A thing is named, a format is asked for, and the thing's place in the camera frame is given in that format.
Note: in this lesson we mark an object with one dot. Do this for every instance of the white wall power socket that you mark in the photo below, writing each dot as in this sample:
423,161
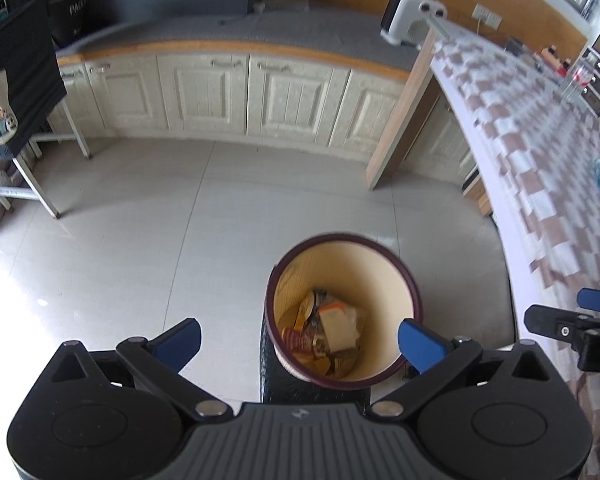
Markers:
486,17

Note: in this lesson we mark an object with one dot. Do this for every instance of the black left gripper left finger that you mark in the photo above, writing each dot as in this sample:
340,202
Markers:
155,366

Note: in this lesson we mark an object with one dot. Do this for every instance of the white small heater appliance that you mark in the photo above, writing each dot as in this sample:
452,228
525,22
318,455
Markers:
406,21

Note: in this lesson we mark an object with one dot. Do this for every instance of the white metal rack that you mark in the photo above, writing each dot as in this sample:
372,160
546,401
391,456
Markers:
24,185

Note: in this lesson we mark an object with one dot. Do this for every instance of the checkered brown white tablecloth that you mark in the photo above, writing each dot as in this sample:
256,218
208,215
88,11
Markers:
535,152

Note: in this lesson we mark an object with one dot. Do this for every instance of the black bag with lettering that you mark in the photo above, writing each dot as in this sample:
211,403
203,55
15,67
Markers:
69,21

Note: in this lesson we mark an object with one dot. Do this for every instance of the clear orange white plastic wrapper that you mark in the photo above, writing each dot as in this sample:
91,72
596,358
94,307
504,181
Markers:
341,325

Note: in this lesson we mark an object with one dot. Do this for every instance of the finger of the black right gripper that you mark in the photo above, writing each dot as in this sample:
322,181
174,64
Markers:
589,299
580,331

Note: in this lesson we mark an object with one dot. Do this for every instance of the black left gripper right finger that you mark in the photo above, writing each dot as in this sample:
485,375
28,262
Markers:
439,363

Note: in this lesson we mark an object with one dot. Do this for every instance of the round maroon rim trash bin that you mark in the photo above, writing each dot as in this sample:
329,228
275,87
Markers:
359,272

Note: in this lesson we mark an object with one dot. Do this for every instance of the clear water bottle red label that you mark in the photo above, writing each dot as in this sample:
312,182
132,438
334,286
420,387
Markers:
579,76

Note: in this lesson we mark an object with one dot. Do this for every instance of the white cabinet row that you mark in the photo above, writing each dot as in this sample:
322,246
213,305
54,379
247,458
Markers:
239,97

